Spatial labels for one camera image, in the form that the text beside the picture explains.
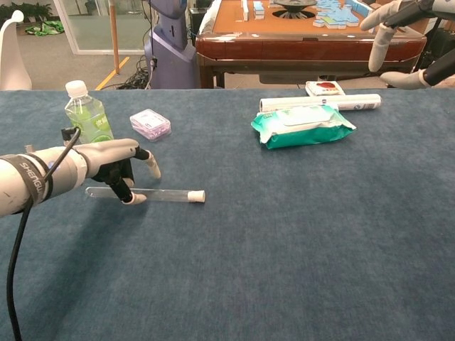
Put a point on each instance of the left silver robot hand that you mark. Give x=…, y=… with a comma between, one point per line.
x=110, y=156

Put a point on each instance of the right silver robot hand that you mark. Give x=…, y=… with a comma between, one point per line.
x=419, y=9

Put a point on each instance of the glass test tube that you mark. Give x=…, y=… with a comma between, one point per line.
x=163, y=194

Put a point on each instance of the small white cap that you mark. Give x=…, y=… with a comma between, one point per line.
x=196, y=196

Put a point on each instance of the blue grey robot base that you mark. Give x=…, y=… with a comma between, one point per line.
x=170, y=53

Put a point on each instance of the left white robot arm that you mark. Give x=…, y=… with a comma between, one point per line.
x=17, y=184

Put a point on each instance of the green label water bottle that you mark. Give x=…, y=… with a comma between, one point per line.
x=89, y=117

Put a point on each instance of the black tripod stand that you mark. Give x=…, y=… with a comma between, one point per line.
x=423, y=57

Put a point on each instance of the clear box purple floss picks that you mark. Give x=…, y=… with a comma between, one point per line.
x=150, y=124

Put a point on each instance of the blue mahjong tile pile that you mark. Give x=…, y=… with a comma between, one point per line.
x=337, y=14

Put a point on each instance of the white paper roll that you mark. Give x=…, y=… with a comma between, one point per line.
x=355, y=102

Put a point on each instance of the wooden pole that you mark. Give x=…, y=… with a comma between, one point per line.
x=114, y=35

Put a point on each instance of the red white snack packet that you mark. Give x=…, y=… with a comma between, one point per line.
x=325, y=88

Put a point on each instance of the brown mahjong table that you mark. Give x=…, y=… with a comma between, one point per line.
x=302, y=49

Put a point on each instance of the black mahjong table dial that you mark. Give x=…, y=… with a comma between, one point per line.
x=295, y=8

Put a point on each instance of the glass partition door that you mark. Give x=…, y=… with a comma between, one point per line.
x=96, y=28

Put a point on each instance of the green bags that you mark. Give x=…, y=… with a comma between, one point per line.
x=46, y=28

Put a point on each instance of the stacked blue mahjong tiles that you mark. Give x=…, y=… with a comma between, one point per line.
x=258, y=10

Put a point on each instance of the green potted plants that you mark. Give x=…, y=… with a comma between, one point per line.
x=32, y=10

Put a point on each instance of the blue carpet table mat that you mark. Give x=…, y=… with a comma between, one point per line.
x=249, y=248

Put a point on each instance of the green wet wipes pack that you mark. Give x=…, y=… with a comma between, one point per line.
x=302, y=128

